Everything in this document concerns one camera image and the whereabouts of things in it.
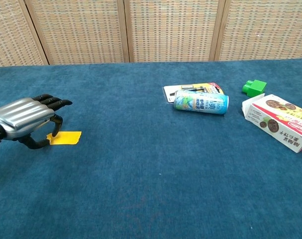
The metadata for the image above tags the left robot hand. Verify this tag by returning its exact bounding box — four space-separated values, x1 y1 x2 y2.
0 94 73 150

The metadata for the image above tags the orange card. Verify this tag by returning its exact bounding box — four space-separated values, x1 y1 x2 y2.
46 131 82 146

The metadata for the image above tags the blue carpet table cover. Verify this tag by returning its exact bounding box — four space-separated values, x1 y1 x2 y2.
0 58 302 239

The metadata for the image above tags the razor blister pack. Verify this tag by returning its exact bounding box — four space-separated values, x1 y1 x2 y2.
163 82 225 104

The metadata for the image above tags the woven folding screen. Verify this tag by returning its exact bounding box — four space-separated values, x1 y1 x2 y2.
0 0 302 68

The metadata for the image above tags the light blue drink can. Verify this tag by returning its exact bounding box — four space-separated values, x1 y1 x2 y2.
174 90 230 116

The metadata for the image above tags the green toy building block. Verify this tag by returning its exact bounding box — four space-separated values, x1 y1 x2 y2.
242 79 268 98

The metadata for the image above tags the white red cookie box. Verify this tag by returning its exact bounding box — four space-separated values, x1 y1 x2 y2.
241 93 302 154

